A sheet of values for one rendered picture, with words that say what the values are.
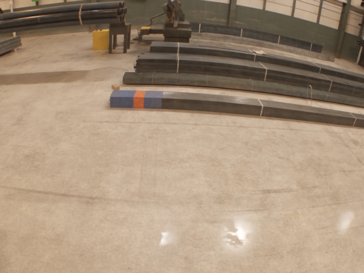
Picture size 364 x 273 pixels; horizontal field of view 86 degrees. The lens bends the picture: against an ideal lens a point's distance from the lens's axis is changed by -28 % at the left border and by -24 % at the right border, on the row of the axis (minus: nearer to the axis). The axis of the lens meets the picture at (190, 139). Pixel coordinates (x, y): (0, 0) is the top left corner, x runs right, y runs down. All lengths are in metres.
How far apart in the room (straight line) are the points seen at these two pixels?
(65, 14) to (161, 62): 2.20
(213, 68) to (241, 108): 1.19
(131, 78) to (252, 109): 1.99
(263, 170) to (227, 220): 0.81
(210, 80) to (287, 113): 1.40
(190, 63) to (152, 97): 1.24
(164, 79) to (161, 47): 0.95
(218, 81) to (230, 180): 2.28
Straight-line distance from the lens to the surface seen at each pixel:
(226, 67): 4.49
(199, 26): 9.45
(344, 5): 14.08
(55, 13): 5.18
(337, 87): 5.67
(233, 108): 3.51
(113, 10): 4.71
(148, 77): 4.22
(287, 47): 10.18
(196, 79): 4.24
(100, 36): 7.23
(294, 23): 12.38
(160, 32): 7.74
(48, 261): 1.89
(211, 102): 3.43
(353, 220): 2.57
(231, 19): 11.10
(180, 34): 6.57
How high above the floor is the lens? 1.53
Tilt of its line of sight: 32 degrees down
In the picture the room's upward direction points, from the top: 6 degrees clockwise
